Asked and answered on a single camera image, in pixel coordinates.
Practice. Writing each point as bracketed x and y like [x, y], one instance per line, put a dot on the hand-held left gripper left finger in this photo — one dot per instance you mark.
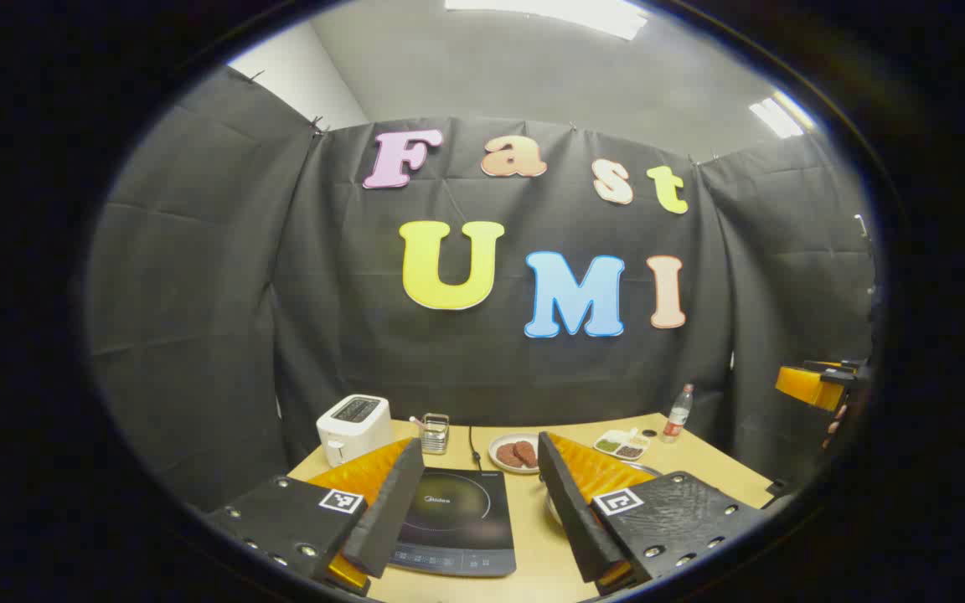
[386, 519]

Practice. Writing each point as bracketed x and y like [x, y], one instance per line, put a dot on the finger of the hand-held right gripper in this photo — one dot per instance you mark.
[801, 385]

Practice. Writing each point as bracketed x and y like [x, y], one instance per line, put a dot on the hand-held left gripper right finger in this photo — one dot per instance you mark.
[570, 519]

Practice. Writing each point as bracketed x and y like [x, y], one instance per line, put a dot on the black induction cooktop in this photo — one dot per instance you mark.
[457, 519]

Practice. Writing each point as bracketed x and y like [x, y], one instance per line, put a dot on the red meat patty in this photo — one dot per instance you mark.
[527, 452]
[508, 456]

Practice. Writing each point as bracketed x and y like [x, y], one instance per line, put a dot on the green mung beans portion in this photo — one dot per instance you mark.
[608, 446]

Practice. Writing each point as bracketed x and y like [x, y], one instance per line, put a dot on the dark red beans portion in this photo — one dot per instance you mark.
[630, 452]

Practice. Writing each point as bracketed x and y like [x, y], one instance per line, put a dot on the white toaster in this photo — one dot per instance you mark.
[353, 431]

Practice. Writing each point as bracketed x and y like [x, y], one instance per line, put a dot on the white divided dish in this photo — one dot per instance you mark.
[616, 437]

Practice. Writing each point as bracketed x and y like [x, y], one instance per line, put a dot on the white round plate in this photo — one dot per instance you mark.
[516, 436]

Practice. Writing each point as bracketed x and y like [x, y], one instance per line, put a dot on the clear plastic water bottle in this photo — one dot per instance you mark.
[677, 419]

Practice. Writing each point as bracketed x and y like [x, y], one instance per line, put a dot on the small ceiling light panel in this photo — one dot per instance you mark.
[780, 115]

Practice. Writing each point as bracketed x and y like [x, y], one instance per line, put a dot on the long ceiling light panel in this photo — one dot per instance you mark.
[549, 12]

